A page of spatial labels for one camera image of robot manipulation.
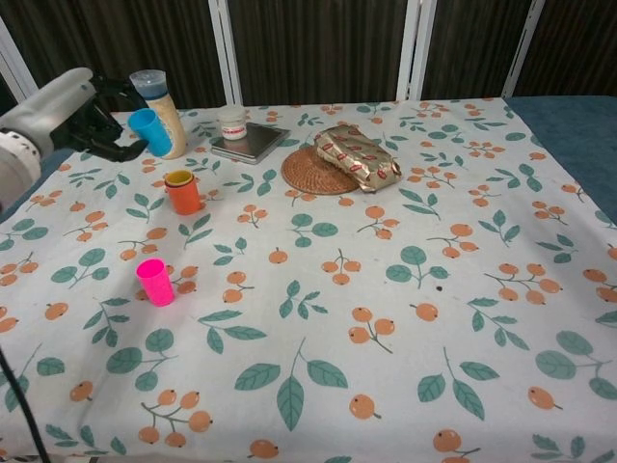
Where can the gold foil snack bag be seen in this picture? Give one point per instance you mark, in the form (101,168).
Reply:
(359,154)

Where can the light blue plastic cup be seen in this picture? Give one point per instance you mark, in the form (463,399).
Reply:
(153,132)

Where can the small white jar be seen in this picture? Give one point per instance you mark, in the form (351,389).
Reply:
(232,126)

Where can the floral print tablecloth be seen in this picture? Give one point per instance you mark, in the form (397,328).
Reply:
(337,241)

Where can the yellow plastic cup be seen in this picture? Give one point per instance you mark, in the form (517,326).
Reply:
(178,176)

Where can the dark folding screen panel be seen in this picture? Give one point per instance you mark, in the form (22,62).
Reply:
(120,38)
(318,43)
(578,38)
(472,38)

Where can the pink plastic cup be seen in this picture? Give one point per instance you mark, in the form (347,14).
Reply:
(155,284)

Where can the round woven coaster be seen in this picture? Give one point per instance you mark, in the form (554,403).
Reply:
(313,173)

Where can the orange plastic cup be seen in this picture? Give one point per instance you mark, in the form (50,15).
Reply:
(184,200)

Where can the square metal kitchen scale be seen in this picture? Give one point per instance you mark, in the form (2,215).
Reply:
(262,140)

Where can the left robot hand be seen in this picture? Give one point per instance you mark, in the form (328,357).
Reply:
(48,106)

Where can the baby bottle with blue cap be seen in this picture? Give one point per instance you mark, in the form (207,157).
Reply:
(169,116)

